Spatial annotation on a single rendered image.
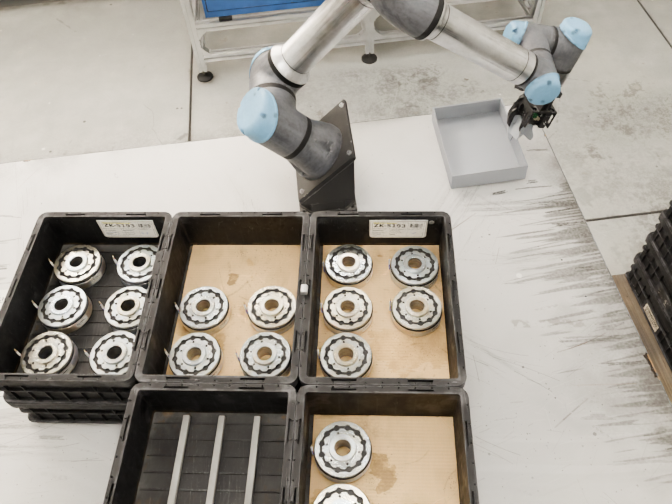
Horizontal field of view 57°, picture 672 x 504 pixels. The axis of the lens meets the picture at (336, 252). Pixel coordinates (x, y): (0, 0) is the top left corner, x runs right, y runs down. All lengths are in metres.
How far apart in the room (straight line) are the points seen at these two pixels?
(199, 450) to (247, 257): 0.44
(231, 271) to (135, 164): 0.60
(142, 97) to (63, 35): 0.76
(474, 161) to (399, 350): 0.69
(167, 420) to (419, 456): 0.48
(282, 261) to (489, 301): 0.49
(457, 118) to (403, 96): 1.19
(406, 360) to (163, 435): 0.49
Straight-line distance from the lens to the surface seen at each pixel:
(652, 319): 2.24
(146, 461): 1.24
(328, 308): 1.27
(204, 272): 1.40
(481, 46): 1.36
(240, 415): 1.23
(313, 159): 1.51
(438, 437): 1.20
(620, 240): 2.64
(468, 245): 1.58
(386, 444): 1.18
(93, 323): 1.41
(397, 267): 1.33
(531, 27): 1.56
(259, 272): 1.38
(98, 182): 1.86
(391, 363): 1.25
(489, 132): 1.84
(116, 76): 3.43
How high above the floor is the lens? 1.95
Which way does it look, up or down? 54 degrees down
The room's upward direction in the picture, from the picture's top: 4 degrees counter-clockwise
